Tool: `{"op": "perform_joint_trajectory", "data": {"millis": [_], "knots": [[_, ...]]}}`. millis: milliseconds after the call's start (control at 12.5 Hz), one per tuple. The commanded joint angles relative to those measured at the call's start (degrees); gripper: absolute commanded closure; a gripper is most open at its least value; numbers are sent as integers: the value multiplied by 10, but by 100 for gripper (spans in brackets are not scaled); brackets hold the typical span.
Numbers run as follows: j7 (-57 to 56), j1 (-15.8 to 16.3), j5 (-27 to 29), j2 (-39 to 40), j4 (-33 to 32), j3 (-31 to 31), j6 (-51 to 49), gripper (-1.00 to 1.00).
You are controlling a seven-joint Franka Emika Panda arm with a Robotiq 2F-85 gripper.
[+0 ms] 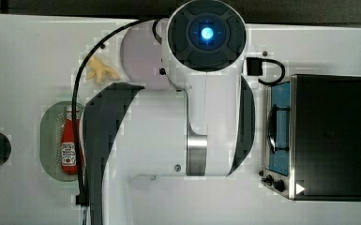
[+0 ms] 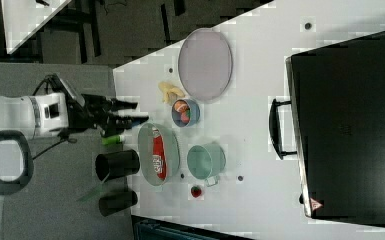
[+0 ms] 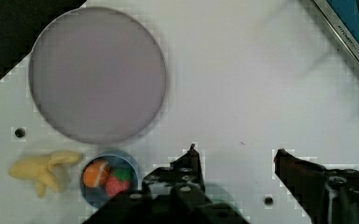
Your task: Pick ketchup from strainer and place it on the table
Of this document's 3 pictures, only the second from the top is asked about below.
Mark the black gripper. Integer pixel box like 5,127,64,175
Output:
64,94,149,137

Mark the red plush ketchup bottle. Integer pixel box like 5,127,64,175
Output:
152,127,167,180

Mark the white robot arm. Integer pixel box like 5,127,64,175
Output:
0,93,149,139

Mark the green marker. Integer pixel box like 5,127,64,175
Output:
102,135,125,146

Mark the black cylinder upper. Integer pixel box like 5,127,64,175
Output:
95,149,140,181

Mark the black cylinder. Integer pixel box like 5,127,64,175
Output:
95,149,140,181
98,191,138,217

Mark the yellow plush banana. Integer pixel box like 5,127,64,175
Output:
158,81,185,104

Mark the orange plush fruit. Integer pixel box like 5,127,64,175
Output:
174,100,189,113

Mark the red plush strawberry in bowl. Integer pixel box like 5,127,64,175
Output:
181,110,190,124

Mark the blue bowl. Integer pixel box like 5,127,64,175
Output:
171,99,200,127

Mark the black cylinder lower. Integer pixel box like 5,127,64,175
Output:
98,191,138,217

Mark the green metal cup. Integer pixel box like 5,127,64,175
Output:
187,143,226,187

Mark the grey round plate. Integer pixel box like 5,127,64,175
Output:
178,28,233,102

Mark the black toaster oven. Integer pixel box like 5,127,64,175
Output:
285,31,385,227

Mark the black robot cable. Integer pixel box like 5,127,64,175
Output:
31,74,78,161

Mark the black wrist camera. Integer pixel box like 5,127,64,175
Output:
50,74,85,107

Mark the black oval frame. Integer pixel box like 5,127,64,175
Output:
0,130,34,195

